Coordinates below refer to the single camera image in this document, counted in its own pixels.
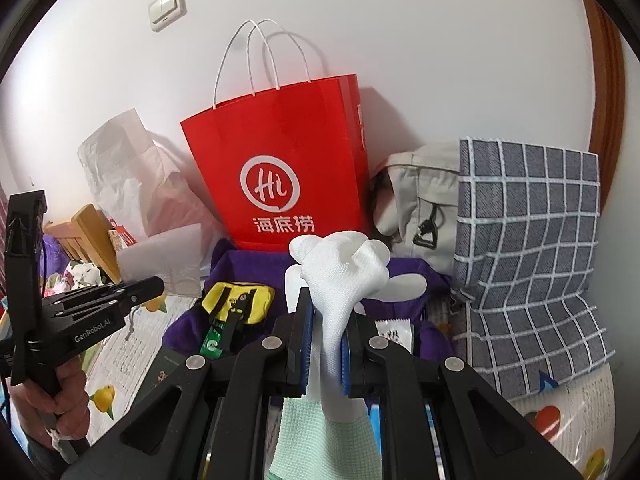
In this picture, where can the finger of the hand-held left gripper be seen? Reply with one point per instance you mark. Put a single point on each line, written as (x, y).
(25, 225)
(140, 292)

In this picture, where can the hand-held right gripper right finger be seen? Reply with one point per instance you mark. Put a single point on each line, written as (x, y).
(345, 360)

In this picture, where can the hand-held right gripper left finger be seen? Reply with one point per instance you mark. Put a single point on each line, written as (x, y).
(308, 340)

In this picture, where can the white knit glove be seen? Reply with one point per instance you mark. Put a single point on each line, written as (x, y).
(340, 270)

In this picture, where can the purple cloth bag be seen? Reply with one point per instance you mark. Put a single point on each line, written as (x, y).
(240, 270)

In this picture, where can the person's left forearm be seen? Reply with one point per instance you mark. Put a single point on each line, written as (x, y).
(40, 460)

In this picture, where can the small white soft pad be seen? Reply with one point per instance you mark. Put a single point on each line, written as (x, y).
(407, 287)

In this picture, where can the person's left hand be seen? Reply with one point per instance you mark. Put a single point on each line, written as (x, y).
(70, 400)

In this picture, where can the purple plush cloth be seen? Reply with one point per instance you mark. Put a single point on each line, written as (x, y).
(51, 255)

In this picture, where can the small white printed sachet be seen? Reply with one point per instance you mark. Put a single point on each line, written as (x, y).
(394, 337)

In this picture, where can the white floral cloth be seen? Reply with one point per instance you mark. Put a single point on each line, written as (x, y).
(82, 274)

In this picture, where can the fruit printed tablecloth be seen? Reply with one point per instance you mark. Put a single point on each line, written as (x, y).
(125, 360)

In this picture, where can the blue tissue pack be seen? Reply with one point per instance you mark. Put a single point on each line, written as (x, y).
(376, 420)

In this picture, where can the yellow mesh pouch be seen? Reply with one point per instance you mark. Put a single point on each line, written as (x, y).
(250, 300)

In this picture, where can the dark box with gold end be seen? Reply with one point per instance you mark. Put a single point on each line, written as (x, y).
(165, 365)

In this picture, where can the green wet wipes packet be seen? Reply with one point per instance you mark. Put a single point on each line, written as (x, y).
(212, 342)

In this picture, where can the white plastic shopping bag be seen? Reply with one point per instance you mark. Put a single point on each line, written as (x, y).
(130, 170)

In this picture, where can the beige backpack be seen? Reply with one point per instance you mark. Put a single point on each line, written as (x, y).
(415, 195)

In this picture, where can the red paper bag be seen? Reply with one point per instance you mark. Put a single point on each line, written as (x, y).
(280, 135)

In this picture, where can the grey checked cushion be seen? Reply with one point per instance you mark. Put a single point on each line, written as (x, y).
(525, 240)

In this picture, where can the white light switch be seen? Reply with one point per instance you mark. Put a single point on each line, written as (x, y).
(167, 7)

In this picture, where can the brown wooden door frame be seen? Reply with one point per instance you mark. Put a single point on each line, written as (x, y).
(607, 85)

